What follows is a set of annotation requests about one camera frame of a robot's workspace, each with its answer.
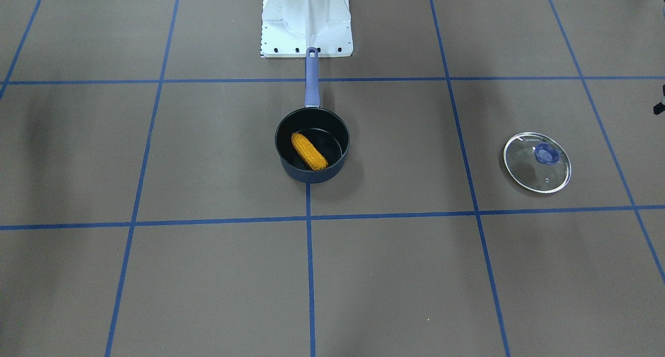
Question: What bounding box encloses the glass pot lid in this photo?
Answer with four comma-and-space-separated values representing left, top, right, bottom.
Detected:
502, 132, 572, 194

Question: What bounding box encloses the dark blue saucepan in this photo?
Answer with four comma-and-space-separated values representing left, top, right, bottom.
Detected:
274, 47, 351, 184

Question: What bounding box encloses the yellow corn cob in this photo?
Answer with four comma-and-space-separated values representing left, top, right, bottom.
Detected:
290, 133, 328, 171

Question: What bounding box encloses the brown paper table cover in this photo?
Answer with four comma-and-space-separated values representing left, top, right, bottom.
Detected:
2, 0, 663, 356

